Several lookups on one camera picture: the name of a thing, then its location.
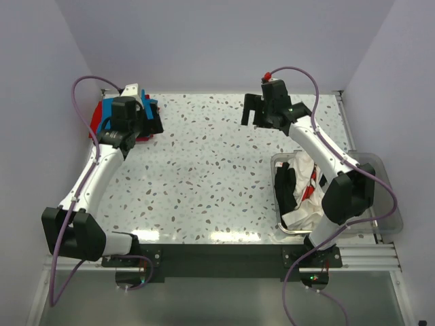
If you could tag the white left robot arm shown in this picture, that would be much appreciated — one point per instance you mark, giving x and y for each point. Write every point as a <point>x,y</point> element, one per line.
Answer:
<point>71,228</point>

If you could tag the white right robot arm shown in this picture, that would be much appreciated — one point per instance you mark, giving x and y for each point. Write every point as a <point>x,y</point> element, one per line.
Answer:
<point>297,122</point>

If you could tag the clear plastic bin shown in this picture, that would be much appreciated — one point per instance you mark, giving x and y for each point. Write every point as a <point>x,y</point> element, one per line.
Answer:
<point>354,197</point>

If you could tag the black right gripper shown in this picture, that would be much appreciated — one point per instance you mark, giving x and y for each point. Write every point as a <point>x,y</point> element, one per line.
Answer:
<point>253,102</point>

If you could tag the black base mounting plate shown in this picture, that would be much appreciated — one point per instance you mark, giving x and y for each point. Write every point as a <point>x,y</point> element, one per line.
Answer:
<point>205,261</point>

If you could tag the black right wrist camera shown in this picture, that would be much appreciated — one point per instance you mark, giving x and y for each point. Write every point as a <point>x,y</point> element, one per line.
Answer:
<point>275,90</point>

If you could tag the aluminium rail frame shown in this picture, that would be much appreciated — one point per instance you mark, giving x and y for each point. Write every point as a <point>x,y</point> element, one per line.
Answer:
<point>369,258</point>

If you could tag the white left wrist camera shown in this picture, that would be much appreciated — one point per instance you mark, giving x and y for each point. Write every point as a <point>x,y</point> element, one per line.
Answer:
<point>133,90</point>

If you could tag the white t shirt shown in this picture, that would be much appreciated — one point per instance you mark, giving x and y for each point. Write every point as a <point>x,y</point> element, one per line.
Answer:
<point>307,193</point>

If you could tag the black t shirt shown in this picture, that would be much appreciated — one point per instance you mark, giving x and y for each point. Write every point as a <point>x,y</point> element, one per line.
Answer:
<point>285,185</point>

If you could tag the red folded t shirt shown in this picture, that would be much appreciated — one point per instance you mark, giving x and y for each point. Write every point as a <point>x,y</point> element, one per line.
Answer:
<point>103,111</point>

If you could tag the blue folded t shirt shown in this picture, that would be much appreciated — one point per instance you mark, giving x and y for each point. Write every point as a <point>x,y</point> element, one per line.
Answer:
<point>144,97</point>

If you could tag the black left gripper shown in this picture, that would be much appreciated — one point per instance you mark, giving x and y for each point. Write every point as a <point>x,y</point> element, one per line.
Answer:
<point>151,125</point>

